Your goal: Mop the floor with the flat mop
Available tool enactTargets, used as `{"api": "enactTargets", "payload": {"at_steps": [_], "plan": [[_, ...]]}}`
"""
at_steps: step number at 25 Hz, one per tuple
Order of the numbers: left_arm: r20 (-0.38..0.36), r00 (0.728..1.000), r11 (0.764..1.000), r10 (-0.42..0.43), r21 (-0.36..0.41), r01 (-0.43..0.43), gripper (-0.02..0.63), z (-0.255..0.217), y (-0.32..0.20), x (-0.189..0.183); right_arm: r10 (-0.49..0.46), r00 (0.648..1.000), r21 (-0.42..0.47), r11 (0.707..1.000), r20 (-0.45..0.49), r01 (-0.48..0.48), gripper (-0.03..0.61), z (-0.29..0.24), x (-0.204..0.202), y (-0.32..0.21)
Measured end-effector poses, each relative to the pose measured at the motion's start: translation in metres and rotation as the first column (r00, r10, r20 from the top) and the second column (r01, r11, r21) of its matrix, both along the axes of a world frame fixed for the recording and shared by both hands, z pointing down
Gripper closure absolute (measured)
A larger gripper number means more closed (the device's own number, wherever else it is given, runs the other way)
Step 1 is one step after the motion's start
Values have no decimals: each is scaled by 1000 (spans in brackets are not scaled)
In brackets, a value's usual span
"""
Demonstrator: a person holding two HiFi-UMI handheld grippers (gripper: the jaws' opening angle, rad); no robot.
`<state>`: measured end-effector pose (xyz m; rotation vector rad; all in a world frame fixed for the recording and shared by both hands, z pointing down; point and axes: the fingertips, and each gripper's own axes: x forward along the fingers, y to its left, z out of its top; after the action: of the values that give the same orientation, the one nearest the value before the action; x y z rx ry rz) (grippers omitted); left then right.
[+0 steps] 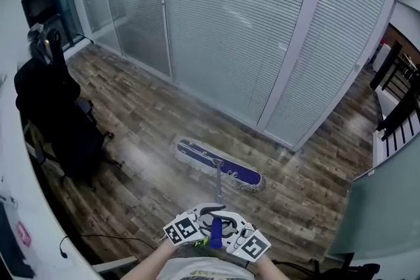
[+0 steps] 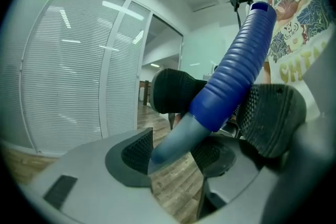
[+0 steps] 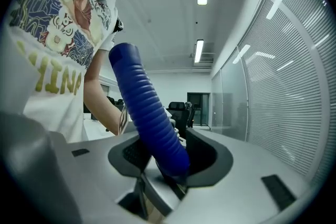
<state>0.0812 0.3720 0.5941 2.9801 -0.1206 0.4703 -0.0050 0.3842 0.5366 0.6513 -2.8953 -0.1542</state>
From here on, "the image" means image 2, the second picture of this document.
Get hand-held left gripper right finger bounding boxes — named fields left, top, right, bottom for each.
left=191, top=135, right=284, bottom=221

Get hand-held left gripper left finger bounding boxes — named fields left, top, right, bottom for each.
left=18, top=127, right=182, bottom=224

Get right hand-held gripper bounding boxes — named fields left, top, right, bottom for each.
left=149, top=40, right=336, bottom=221

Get blue mop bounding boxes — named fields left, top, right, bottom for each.
left=149, top=0, right=278, bottom=165

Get person's right forearm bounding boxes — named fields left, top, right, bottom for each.
left=263, top=60, right=274, bottom=85

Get wooden plank floor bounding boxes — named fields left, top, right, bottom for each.
left=2, top=104, right=208, bottom=222

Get frosted glass panel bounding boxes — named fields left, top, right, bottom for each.
left=180, top=20, right=229, bottom=79

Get white printed T-shirt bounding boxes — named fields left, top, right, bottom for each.
left=246, top=0, right=334, bottom=122

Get white venetian blinds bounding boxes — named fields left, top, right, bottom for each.
left=0, top=0, right=153, bottom=153

